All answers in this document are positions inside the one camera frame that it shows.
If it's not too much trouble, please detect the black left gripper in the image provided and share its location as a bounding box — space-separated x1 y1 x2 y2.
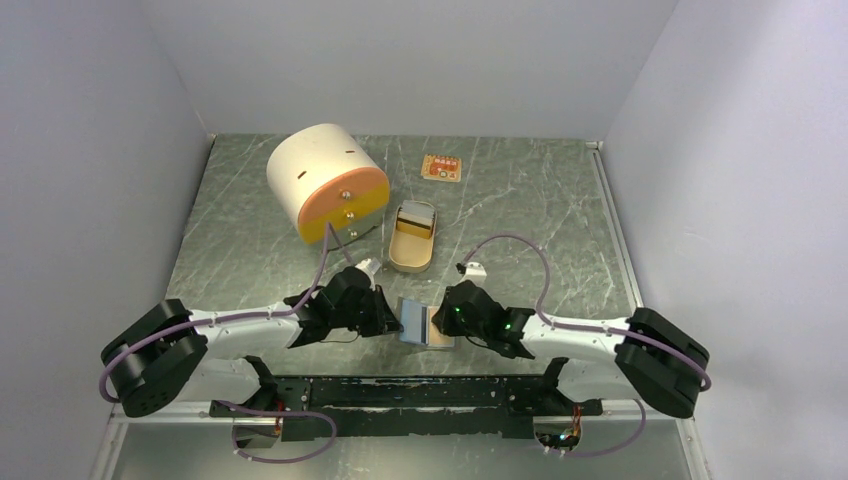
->
332 283 404 337

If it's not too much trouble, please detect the gold oval tray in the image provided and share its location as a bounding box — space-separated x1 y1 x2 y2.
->
389 213 437 273

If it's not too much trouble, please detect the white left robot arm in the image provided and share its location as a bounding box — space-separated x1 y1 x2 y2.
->
98 266 403 418

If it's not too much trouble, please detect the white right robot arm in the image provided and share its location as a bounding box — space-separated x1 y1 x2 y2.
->
433 280 709 419

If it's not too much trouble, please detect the cream cylindrical drawer box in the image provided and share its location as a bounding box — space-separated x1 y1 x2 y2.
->
266 123 390 245

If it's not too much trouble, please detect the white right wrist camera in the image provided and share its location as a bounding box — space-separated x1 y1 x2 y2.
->
456 261 487 286

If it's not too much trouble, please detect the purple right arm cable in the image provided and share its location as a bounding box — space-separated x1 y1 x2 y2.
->
462 233 713 392

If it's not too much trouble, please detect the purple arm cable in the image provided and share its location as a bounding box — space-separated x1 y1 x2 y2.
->
97 221 356 404
462 233 713 392

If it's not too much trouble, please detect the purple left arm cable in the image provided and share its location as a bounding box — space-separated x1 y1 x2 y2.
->
97 221 356 404

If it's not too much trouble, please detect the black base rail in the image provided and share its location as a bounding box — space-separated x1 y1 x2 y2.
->
209 374 603 441

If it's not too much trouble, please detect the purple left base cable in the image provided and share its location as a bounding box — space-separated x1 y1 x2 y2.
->
211 400 337 465

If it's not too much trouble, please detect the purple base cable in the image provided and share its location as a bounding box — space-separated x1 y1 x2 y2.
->
539 397 647 460
211 400 337 465

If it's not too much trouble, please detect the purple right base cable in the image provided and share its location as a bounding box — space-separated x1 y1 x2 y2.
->
539 397 647 460

